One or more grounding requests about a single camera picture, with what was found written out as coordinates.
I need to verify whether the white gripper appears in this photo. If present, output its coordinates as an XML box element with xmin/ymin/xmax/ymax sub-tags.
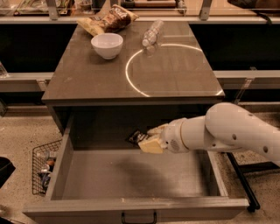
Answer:
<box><xmin>138</xmin><ymin>118</ymin><xmax>189</xmax><ymax>154</ymax></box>

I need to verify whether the dark rxbar chocolate wrapper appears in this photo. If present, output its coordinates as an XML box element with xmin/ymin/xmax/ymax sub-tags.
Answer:
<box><xmin>127</xmin><ymin>129</ymin><xmax>150</xmax><ymax>145</ymax></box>

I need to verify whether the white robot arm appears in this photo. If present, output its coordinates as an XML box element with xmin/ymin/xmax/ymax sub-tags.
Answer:
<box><xmin>138</xmin><ymin>102</ymin><xmax>280</xmax><ymax>165</ymax></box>

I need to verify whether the open grey top drawer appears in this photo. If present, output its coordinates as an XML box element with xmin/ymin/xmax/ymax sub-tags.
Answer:
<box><xmin>23</xmin><ymin>107</ymin><xmax>249</xmax><ymax>224</ymax></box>

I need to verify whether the black stand base bar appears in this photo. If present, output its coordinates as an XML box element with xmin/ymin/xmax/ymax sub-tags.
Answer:
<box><xmin>227</xmin><ymin>152</ymin><xmax>280</xmax><ymax>213</ymax></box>

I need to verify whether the clear plastic water bottle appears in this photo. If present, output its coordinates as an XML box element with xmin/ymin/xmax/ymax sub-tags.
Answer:
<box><xmin>142</xmin><ymin>20</ymin><xmax>164</xmax><ymax>47</ymax></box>

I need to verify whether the white ceramic bowl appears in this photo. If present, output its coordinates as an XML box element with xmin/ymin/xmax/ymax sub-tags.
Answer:
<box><xmin>91</xmin><ymin>33</ymin><xmax>123</xmax><ymax>60</ymax></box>

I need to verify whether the brown chip bag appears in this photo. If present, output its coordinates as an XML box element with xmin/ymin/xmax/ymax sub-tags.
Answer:
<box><xmin>101</xmin><ymin>4</ymin><xmax>138</xmax><ymax>32</ymax></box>

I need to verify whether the yellow chip bag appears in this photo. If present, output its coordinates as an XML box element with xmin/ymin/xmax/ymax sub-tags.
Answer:
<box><xmin>77</xmin><ymin>17</ymin><xmax>105</xmax><ymax>37</ymax></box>

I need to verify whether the black object at left edge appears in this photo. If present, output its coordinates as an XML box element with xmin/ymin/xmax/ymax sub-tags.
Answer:
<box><xmin>0</xmin><ymin>157</ymin><xmax>16</xmax><ymax>188</ymax></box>

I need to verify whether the black drawer handle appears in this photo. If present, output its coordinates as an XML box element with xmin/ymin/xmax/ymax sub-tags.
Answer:
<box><xmin>121</xmin><ymin>212</ymin><xmax>158</xmax><ymax>224</ymax></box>

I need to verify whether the black wire basket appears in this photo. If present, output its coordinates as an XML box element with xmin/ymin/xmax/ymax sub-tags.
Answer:
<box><xmin>31</xmin><ymin>140</ymin><xmax>61</xmax><ymax>196</ymax></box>

